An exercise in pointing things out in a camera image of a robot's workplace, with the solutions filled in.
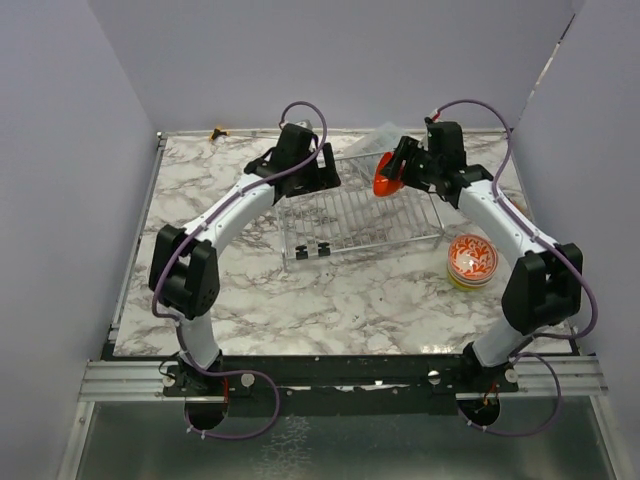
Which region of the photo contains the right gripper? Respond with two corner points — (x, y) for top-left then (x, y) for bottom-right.
(380, 136), (441, 192)

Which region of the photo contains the orange plastic bowl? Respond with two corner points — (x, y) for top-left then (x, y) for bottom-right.
(372, 152), (405, 197)

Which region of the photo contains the white orange patterned bowl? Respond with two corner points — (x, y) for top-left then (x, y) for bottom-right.
(448, 234), (499, 283)

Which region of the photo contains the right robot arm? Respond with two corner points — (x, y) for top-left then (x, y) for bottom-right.
(376, 122), (583, 391)

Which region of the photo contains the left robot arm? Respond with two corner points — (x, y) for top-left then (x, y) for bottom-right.
(148, 123), (341, 395)

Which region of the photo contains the clear plastic container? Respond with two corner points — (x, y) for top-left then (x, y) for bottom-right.
(342, 122), (409, 177)

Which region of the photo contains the yellow black small clamp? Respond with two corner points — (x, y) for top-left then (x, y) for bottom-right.
(210, 128), (229, 142)

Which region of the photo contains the yellow white bowl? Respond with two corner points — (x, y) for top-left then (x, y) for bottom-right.
(447, 272), (491, 291)

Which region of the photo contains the silver wire dish rack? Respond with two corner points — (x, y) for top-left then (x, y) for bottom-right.
(275, 151), (445, 270)

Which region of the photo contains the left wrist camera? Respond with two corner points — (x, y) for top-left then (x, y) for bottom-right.
(296, 120), (313, 130)

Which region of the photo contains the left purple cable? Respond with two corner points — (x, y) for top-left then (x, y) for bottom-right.
(149, 101), (331, 441)

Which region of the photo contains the purple cable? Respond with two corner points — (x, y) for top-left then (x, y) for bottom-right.
(149, 101), (331, 441)
(424, 98), (599, 437)

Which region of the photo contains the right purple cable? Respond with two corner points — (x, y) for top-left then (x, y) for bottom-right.
(424, 98), (599, 437)

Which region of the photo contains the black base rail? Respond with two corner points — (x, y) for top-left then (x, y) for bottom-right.
(163, 354), (518, 417)

